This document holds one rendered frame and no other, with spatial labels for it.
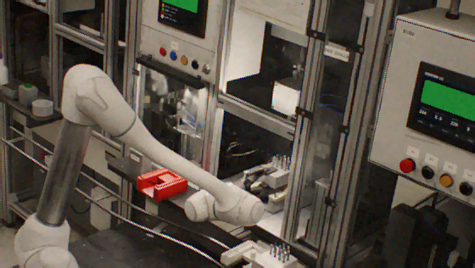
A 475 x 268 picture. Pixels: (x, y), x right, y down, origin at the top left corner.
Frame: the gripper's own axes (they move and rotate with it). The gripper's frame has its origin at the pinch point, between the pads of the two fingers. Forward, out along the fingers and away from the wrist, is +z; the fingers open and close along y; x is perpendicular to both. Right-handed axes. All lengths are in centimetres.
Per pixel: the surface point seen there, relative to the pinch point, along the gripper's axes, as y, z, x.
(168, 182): -6.1, -26.0, 27.8
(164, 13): 55, -16, 46
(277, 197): -5.7, -0.9, -6.2
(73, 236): -104, 9, 142
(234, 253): -14.9, -30.4, -12.7
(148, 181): -8.4, -29.1, 36.1
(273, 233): -12.2, -13.3, -15.6
